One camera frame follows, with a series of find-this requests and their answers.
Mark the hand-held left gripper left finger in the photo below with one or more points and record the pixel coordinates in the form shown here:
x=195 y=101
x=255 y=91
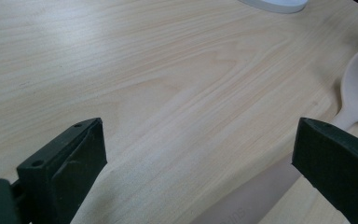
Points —
x=59 y=174

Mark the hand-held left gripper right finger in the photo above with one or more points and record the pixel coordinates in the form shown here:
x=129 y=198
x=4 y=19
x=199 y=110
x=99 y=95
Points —
x=338 y=168

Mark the white plate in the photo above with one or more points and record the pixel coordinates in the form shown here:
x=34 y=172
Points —
x=276 y=4

